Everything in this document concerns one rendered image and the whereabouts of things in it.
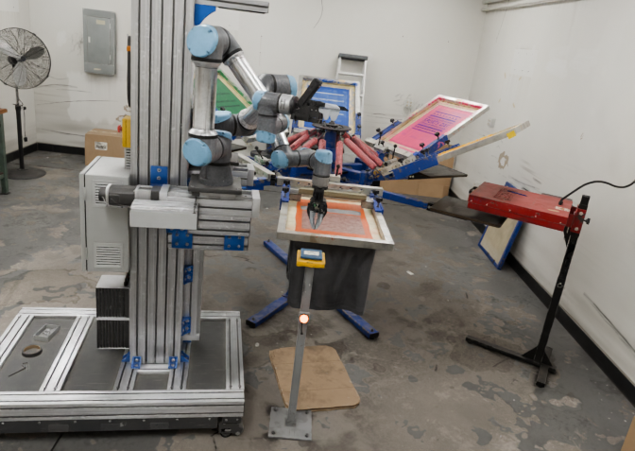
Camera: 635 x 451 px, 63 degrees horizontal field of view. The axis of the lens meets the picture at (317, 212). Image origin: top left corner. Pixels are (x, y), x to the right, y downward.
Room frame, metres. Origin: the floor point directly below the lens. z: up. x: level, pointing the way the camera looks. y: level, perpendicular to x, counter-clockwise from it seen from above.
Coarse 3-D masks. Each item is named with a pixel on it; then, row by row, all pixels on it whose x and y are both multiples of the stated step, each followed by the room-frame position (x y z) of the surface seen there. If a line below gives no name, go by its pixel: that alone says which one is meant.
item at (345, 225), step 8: (336, 208) 2.96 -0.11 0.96; (344, 208) 2.98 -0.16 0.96; (352, 208) 3.00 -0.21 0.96; (360, 208) 3.02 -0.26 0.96; (336, 216) 2.82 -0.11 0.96; (344, 216) 2.84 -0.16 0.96; (352, 216) 2.86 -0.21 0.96; (360, 216) 2.87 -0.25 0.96; (336, 224) 2.67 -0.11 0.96; (344, 224) 2.69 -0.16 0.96; (352, 224) 2.71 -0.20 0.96; (360, 224) 2.72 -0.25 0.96; (368, 224) 2.74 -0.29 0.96; (336, 232) 2.56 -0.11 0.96; (344, 232) 2.57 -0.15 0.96; (352, 232) 2.59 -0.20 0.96; (360, 232) 2.60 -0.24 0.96; (368, 232) 2.62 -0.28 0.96
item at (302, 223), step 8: (304, 200) 3.03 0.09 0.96; (296, 216) 2.73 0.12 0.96; (304, 216) 2.75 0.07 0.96; (328, 216) 2.80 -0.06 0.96; (296, 224) 2.59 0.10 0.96; (304, 224) 2.61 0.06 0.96; (320, 224) 2.64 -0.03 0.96; (328, 224) 2.66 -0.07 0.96; (312, 232) 2.51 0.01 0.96; (320, 232) 2.53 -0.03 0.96; (328, 232) 2.54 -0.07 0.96
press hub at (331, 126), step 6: (318, 126) 3.74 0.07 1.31; (324, 126) 3.76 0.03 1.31; (330, 126) 3.74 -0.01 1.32; (336, 126) 3.80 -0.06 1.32; (342, 126) 3.85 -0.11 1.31; (330, 132) 3.78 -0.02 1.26; (324, 138) 3.81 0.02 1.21; (330, 138) 3.78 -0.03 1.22; (330, 144) 3.78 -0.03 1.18; (330, 150) 3.77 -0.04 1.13; (312, 168) 3.66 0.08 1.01; (300, 174) 3.86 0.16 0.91; (348, 180) 3.86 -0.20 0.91
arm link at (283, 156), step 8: (264, 80) 2.37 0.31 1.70; (272, 80) 2.39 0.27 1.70; (272, 88) 2.38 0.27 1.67; (280, 136) 2.20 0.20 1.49; (272, 144) 2.20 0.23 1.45; (280, 144) 2.18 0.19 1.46; (288, 144) 2.20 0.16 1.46; (272, 152) 2.16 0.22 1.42; (280, 152) 2.14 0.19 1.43; (288, 152) 2.16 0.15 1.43; (296, 152) 2.19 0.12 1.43; (272, 160) 2.15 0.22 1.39; (280, 160) 2.12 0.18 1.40; (288, 160) 2.14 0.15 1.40; (296, 160) 2.17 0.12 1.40
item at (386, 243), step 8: (344, 200) 3.13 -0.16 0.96; (352, 200) 3.13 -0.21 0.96; (360, 200) 3.14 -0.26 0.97; (280, 216) 2.60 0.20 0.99; (376, 216) 2.81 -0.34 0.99; (280, 224) 2.47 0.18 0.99; (384, 224) 2.67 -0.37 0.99; (280, 232) 2.36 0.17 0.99; (288, 232) 2.38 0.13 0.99; (296, 232) 2.39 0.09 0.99; (304, 232) 2.41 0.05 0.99; (384, 232) 2.55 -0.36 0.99; (296, 240) 2.37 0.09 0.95; (304, 240) 2.37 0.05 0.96; (312, 240) 2.37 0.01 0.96; (320, 240) 2.37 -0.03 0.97; (328, 240) 2.38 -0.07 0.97; (336, 240) 2.38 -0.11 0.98; (344, 240) 2.38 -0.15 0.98; (352, 240) 2.38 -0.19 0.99; (360, 240) 2.38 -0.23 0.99; (368, 240) 2.40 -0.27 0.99; (376, 240) 2.41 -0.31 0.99; (384, 240) 2.42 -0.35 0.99; (392, 240) 2.44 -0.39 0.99; (368, 248) 2.39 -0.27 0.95; (376, 248) 2.39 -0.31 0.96; (384, 248) 2.39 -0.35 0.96; (392, 248) 2.39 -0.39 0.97
